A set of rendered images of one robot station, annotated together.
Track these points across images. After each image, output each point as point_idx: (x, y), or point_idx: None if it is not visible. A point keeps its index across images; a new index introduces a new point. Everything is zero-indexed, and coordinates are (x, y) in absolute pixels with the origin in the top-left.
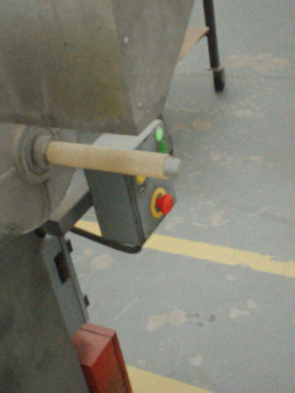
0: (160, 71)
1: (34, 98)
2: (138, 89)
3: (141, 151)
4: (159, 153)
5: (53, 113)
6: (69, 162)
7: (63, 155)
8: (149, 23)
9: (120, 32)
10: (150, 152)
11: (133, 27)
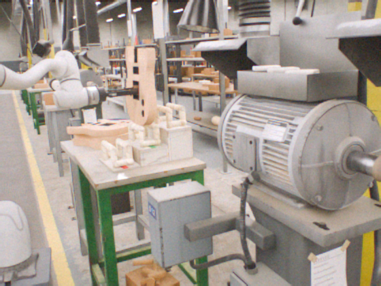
0: (227, 69)
1: None
2: (237, 68)
3: (219, 118)
4: (216, 116)
5: None
6: None
7: None
8: (228, 56)
9: (239, 53)
10: (218, 117)
11: (234, 54)
